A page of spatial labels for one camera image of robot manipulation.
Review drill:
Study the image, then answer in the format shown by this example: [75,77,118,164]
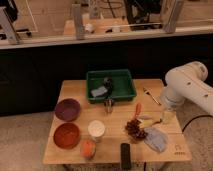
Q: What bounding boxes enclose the blue-grey sponge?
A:
[91,86,107,97]

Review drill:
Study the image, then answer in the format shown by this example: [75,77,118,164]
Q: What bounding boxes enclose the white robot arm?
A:
[160,61,213,116]

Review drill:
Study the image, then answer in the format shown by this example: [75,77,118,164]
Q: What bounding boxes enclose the purple bowl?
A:
[55,98,80,122]

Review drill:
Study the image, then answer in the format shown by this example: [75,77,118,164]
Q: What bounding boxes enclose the red bowl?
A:
[53,123,80,149]

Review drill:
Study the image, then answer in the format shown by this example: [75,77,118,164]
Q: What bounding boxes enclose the yellow banana toy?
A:
[138,116,162,128]

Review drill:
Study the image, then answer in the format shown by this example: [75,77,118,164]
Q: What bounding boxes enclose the grey-blue cloth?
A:
[144,127,168,153]

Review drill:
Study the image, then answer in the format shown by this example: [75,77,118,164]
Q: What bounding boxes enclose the orange chili pepper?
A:
[133,103,142,119]

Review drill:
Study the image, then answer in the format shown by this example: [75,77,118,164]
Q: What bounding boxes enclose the bunch of dark grapes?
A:
[125,119,147,141]

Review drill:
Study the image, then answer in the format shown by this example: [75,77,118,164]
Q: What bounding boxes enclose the green plastic bin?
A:
[86,69,137,103]

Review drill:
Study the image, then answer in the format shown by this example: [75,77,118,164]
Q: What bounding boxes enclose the black remote control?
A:
[120,143,131,170]

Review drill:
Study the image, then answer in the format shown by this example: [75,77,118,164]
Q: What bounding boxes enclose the small metal clip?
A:
[104,99,114,113]

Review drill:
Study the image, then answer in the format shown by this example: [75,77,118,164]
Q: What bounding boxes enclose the dark object in bin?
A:
[103,77,113,90]

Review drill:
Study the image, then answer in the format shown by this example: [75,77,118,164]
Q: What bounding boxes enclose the white cup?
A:
[88,120,106,142]

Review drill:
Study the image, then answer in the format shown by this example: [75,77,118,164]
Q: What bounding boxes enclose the orange toy carrot cup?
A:
[80,139,96,159]

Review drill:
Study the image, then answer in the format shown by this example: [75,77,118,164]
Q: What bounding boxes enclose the wooden folding table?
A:
[43,79,191,164]

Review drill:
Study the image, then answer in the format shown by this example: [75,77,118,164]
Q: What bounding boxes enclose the black cable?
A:
[181,114,213,133]

